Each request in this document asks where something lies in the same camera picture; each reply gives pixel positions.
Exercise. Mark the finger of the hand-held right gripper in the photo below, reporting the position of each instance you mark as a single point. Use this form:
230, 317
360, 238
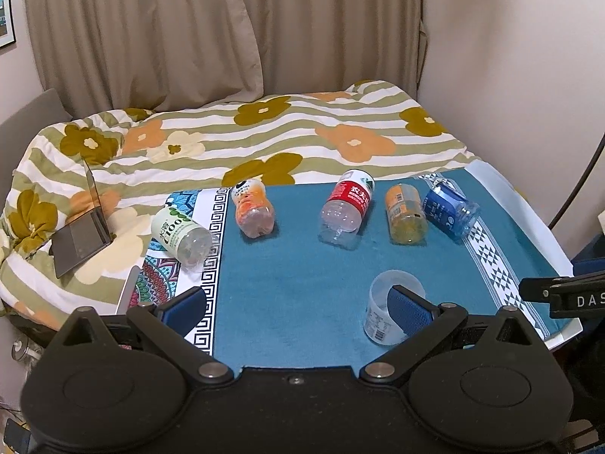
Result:
539, 289

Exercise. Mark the green label plastic bottle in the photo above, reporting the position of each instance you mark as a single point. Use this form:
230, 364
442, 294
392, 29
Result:
177, 234

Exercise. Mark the peach label plastic bottle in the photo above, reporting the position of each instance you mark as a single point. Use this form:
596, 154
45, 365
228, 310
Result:
253, 210

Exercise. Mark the grey laptop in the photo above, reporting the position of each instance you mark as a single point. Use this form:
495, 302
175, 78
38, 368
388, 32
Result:
78, 241

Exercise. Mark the beige curtain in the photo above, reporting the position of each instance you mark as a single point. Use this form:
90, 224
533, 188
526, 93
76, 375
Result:
142, 33

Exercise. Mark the blue label plastic bottle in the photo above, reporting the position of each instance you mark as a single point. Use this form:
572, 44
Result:
442, 208

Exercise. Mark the framed wall picture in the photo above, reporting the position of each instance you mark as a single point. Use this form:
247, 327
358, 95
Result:
5, 9

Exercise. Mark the dark blue cabinet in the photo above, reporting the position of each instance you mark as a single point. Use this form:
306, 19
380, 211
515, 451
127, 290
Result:
593, 251

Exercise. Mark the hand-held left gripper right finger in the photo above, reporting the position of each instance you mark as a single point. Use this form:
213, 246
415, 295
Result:
407, 311

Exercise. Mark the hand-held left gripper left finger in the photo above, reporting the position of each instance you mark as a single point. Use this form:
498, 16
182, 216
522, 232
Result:
185, 310

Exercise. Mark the translucent plastic cup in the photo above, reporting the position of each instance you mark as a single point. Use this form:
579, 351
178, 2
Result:
378, 313

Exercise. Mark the red label plastic bottle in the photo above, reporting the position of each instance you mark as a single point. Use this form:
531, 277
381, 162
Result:
349, 198

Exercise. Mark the floral striped blanket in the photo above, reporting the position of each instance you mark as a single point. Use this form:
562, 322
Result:
283, 142

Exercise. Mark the teal patterned table cloth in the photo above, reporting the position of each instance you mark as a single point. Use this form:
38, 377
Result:
293, 269

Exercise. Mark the orange label plastic bottle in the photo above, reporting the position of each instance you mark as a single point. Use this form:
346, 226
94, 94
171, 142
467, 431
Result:
404, 208

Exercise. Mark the grey headboard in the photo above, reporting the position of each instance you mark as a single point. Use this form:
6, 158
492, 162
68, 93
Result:
28, 118

